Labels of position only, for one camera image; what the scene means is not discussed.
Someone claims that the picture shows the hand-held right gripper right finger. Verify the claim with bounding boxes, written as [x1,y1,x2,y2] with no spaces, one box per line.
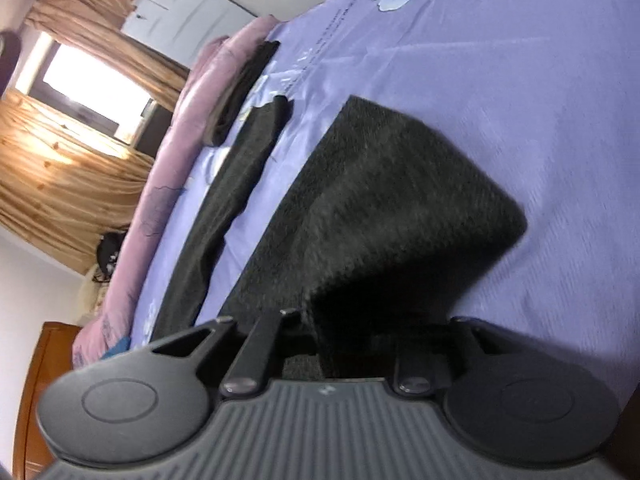
[394,316,501,395]

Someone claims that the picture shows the black knit pants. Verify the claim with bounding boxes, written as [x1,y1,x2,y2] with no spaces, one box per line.
[150,94,529,382]

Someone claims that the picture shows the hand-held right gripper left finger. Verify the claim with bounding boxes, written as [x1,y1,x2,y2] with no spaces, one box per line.
[150,307,306,395]

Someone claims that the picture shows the purple flower printed bed sheet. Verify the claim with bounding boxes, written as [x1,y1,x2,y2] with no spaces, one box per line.
[127,0,640,411]

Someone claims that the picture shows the folded dark grey pants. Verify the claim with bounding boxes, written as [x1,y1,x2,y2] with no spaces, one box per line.
[202,40,282,149]

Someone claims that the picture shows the window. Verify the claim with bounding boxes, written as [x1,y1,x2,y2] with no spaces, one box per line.
[5,30,157,147]

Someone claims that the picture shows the pink flower printed quilt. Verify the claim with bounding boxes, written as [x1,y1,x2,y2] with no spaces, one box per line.
[72,16,279,370]

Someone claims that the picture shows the teal folded cloth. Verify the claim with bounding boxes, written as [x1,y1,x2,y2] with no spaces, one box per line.
[102,337,132,361]

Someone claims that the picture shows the tan curtain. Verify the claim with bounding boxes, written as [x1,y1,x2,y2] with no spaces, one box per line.
[0,89,157,277]
[24,0,190,112]

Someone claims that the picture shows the white cabinet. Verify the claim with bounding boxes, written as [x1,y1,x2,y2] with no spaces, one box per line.
[121,0,257,69]

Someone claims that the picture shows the wooden headboard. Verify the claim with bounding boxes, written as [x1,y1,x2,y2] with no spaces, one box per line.
[10,321,83,480]

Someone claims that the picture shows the black bag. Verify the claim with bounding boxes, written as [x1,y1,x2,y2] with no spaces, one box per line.
[96,231,127,282]

